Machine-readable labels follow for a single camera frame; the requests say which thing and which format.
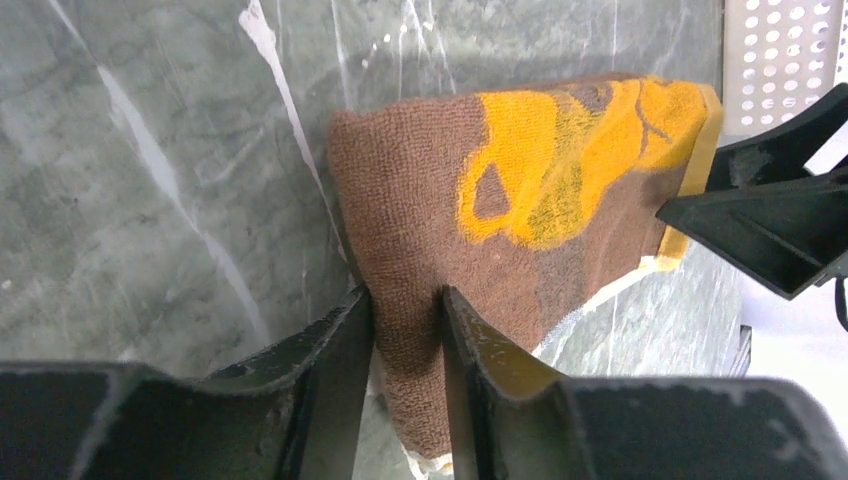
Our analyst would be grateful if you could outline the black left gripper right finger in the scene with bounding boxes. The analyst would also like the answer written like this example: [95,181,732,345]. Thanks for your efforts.
[441,286,847,479]

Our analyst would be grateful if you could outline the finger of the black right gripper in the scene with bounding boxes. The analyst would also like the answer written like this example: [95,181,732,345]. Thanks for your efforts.
[656,84,847,299]

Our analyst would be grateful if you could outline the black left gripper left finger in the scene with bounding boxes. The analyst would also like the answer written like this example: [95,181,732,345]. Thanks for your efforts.
[1,287,373,479]

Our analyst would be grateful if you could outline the white plastic basket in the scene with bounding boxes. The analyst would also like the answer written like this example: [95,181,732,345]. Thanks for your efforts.
[723,0,847,137]

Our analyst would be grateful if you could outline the yellow brown bear towel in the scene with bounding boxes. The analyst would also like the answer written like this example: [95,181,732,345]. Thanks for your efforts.
[327,73,723,479]

